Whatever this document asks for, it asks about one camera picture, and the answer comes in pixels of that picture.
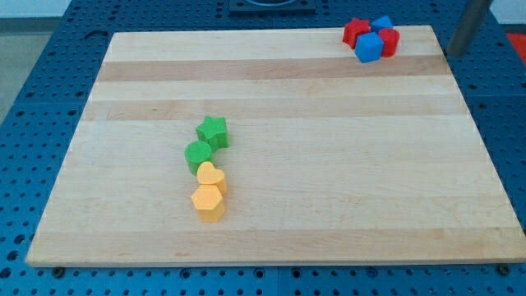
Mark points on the blue triangle block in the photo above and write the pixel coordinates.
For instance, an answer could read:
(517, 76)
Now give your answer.
(383, 22)

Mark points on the green star block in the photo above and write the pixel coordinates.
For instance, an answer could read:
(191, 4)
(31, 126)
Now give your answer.
(213, 131)

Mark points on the yellow heart block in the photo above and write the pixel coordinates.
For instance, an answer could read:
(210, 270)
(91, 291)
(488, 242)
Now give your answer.
(208, 174)

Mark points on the green cylinder block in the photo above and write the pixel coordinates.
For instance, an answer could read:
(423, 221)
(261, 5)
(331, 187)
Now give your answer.
(196, 153)

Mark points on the wooden board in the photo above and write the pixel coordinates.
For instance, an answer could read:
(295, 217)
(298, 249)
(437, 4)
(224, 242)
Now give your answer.
(331, 161)

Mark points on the yellow hexagon block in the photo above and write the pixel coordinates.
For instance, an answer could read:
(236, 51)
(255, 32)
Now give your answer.
(209, 203)

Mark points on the blue cube block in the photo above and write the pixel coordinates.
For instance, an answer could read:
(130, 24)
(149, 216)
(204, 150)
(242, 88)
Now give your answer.
(369, 47)

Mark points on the red star block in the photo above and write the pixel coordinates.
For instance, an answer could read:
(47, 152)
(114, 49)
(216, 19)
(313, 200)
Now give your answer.
(353, 29)

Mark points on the red cylinder block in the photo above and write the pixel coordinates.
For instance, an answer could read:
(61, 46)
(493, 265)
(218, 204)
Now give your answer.
(390, 38)

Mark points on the grey metal rod tool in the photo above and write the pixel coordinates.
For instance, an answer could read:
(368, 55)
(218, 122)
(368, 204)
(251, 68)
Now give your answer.
(470, 22)

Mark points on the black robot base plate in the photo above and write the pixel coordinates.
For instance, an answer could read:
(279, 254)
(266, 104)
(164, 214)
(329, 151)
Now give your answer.
(245, 7)

